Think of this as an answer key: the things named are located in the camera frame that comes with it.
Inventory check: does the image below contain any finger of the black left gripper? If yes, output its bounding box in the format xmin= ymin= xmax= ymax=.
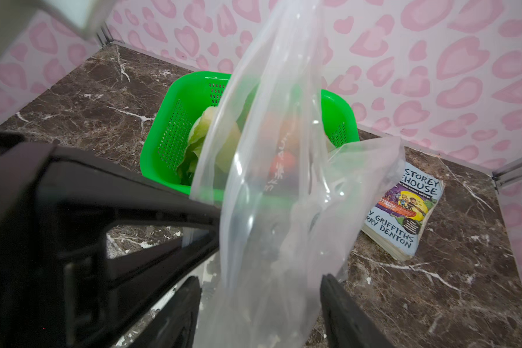
xmin=0 ymin=132 xmax=220 ymax=347

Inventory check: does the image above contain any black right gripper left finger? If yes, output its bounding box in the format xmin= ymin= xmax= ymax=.
xmin=131 ymin=276 xmax=202 ymax=348

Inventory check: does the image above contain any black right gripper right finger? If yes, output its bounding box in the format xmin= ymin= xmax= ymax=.
xmin=320 ymin=274 xmax=394 ymax=348

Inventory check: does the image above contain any clear zip top bag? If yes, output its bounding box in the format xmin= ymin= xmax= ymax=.
xmin=191 ymin=1 xmax=405 ymax=347

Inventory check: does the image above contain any green cabbage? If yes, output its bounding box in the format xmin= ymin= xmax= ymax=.
xmin=177 ymin=106 xmax=242 ymax=186

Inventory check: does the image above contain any orange carrot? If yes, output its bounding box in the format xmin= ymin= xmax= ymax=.
xmin=270 ymin=151 xmax=297 ymax=178

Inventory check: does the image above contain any green plastic perforated basket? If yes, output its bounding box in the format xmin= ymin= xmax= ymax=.
xmin=140 ymin=71 xmax=360 ymax=195

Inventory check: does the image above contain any right aluminium corner post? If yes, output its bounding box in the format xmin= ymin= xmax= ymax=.
xmin=492 ymin=158 xmax=522 ymax=191

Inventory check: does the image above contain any aluminium corner frame post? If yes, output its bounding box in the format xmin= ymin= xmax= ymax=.
xmin=97 ymin=23 xmax=114 ymax=47

